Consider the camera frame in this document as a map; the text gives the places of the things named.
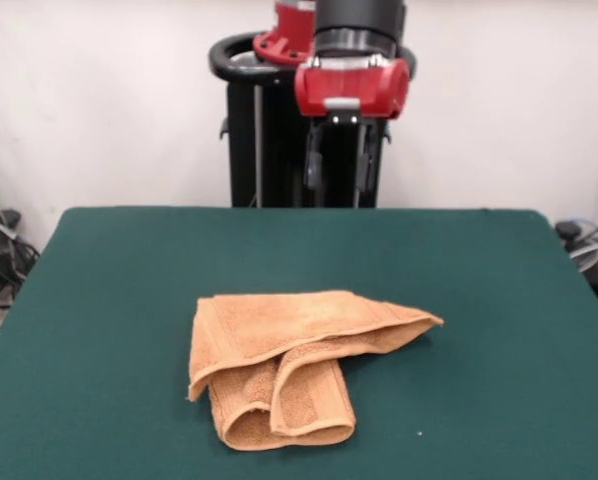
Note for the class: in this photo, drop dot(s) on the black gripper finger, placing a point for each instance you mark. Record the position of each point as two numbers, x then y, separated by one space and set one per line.
314 165
365 165

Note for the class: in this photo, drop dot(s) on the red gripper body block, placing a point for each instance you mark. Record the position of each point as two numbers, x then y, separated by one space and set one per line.
349 87

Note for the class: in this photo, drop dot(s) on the tan terry towel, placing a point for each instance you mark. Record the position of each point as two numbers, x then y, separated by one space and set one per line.
279 325

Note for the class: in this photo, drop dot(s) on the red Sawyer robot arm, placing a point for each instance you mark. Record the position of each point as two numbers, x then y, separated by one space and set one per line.
359 20

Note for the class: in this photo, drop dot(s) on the dark green table cloth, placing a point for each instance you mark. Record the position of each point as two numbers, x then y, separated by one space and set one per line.
479 325

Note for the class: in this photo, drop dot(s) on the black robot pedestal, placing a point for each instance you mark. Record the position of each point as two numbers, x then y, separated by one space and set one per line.
279 150

